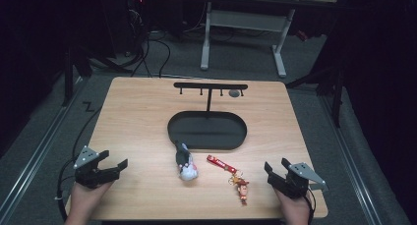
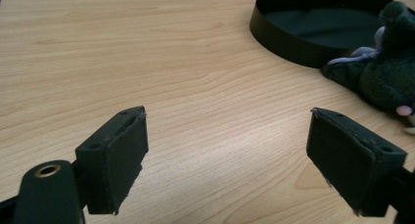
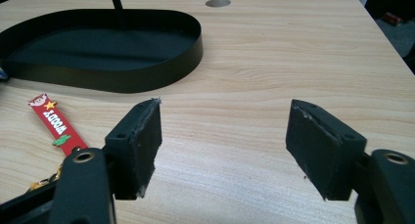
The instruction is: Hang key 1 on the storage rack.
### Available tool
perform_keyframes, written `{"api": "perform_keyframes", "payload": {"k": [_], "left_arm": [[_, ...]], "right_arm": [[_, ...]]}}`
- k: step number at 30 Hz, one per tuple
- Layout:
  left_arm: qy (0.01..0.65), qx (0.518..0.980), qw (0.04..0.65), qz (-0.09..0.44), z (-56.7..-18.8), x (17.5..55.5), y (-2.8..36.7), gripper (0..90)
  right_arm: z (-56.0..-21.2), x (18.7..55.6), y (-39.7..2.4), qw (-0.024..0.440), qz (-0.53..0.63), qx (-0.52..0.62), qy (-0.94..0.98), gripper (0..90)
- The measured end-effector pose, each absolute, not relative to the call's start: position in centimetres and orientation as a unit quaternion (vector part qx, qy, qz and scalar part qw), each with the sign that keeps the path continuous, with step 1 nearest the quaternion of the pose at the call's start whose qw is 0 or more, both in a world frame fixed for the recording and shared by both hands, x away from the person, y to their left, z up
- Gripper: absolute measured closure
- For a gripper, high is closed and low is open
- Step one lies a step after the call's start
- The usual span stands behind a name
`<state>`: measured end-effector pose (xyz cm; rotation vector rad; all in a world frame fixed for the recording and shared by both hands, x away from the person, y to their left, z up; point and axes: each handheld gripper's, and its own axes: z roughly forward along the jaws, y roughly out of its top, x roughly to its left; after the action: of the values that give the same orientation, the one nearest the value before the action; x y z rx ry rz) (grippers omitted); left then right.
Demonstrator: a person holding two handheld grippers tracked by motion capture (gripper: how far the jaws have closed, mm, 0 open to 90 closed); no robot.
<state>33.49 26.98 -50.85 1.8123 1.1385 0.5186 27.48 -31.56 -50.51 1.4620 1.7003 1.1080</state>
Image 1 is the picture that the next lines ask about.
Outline black metal stand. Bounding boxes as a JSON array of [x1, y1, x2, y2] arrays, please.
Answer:
[[61, 42, 134, 107], [284, 59, 347, 129]]

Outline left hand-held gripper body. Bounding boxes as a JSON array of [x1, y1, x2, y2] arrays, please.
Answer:
[[73, 145, 121, 190]]

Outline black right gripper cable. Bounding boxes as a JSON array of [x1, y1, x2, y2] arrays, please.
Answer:
[[305, 187, 318, 220]]

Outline black computer tower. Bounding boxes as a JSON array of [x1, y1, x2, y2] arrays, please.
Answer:
[[125, 0, 149, 57]]

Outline metal floor rail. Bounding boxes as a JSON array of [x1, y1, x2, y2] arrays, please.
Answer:
[[0, 76, 85, 221], [318, 92, 386, 225]]

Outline black key rack with tray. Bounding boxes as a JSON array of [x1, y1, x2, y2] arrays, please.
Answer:
[[166, 82, 249, 151]]

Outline cartoon figure keychain red strap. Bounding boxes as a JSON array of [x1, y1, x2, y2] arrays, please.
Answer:
[[206, 154, 251, 206]]

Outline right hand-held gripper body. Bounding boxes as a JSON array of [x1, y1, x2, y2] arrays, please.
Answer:
[[274, 161, 329, 200]]

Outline person's right hand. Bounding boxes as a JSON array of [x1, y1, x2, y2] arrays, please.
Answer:
[[273, 188, 313, 225]]

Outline white frame desk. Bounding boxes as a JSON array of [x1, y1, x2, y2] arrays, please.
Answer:
[[199, 0, 338, 79]]

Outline person's left hand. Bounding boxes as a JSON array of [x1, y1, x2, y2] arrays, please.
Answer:
[[64, 181, 114, 225]]

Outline grey white plush keychain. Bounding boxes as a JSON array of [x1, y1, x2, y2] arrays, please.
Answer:
[[174, 141, 200, 182]]

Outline black floor cables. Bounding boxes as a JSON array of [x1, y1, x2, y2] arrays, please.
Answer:
[[130, 29, 172, 80]]

